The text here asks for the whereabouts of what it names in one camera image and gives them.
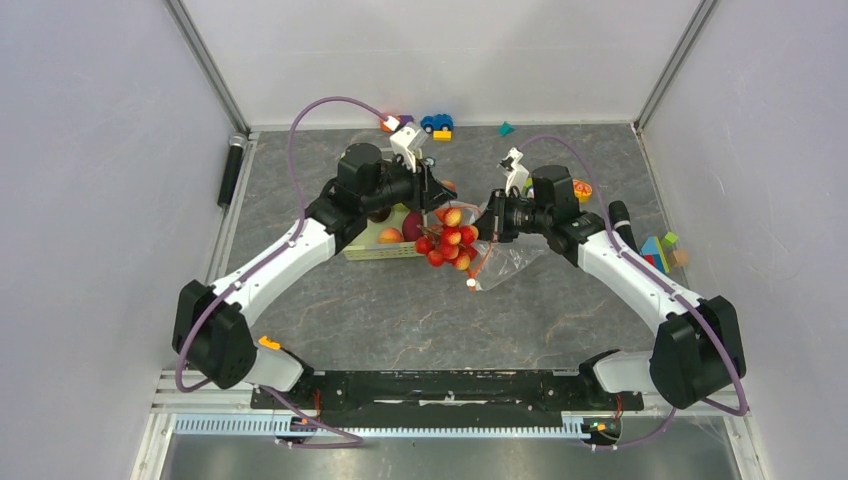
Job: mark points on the clear zip top bag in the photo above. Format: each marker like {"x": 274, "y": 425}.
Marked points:
{"x": 496, "y": 262}

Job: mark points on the black microphone left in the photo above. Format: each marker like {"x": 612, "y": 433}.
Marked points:
{"x": 236, "y": 146}

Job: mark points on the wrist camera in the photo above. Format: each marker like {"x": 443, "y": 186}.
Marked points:
{"x": 406, "y": 142}
{"x": 515, "y": 172}

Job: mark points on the yellow orange butterfly toy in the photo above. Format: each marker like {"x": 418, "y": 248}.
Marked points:
{"x": 583, "y": 191}

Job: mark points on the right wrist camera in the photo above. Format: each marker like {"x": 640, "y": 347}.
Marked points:
{"x": 515, "y": 172}

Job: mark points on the blue toy car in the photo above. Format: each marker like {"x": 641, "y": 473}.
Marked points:
{"x": 437, "y": 122}

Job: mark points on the teal block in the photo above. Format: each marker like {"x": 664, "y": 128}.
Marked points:
{"x": 505, "y": 129}

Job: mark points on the wooden cube right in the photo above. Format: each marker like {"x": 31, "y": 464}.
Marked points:
{"x": 679, "y": 258}

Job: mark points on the multicolour block stack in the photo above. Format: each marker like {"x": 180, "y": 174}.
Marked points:
{"x": 652, "y": 251}

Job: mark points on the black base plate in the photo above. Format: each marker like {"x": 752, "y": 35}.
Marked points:
{"x": 453, "y": 398}

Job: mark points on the black microphone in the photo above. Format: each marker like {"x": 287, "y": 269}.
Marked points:
{"x": 621, "y": 222}
{"x": 236, "y": 146}

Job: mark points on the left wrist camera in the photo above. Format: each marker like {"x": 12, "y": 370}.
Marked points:
{"x": 406, "y": 142}

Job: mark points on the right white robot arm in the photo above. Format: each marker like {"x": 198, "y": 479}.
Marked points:
{"x": 697, "y": 348}

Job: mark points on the yellow block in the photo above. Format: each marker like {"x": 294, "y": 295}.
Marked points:
{"x": 442, "y": 135}

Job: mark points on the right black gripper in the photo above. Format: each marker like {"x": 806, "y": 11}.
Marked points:
{"x": 491, "y": 225}

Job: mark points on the purple sweet potato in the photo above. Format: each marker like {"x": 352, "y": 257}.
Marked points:
{"x": 412, "y": 226}

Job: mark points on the black microphone right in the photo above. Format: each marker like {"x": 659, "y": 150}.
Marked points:
{"x": 621, "y": 222}

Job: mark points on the green plastic basket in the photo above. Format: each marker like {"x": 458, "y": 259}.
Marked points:
{"x": 368, "y": 247}

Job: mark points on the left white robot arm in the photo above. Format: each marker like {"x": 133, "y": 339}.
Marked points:
{"x": 212, "y": 325}

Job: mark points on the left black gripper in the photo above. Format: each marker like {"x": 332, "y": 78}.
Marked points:
{"x": 426, "y": 191}

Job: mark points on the orange peach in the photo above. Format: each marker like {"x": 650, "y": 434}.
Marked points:
{"x": 390, "y": 235}

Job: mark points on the small green cube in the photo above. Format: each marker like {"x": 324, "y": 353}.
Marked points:
{"x": 669, "y": 240}

